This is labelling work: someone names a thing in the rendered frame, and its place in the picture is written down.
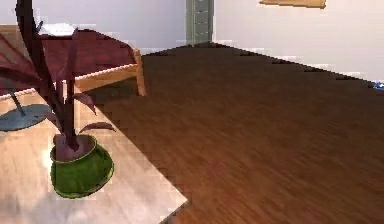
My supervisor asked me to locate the white pillow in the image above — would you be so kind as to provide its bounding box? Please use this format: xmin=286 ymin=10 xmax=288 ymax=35
xmin=37 ymin=22 xmax=80 ymax=37

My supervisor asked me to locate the dark blue lamp base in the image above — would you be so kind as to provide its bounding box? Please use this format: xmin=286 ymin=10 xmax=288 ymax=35
xmin=0 ymin=87 xmax=54 ymax=132

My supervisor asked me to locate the wooden framed picture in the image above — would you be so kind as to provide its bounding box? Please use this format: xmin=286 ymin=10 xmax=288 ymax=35
xmin=258 ymin=0 xmax=328 ymax=10

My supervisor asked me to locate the purple house plant green pot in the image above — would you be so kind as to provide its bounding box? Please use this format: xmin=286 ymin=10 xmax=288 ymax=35
xmin=0 ymin=0 xmax=117 ymax=200

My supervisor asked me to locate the grey room door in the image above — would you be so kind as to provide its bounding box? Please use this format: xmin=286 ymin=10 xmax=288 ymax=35
xmin=185 ymin=0 xmax=215 ymax=47

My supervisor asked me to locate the pale wooden table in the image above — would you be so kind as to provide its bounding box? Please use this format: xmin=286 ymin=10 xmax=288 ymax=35
xmin=0 ymin=85 xmax=189 ymax=224

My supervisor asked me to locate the wooden bed dark red cover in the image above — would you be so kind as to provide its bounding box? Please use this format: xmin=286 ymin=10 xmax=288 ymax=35
xmin=0 ymin=24 xmax=148 ymax=98

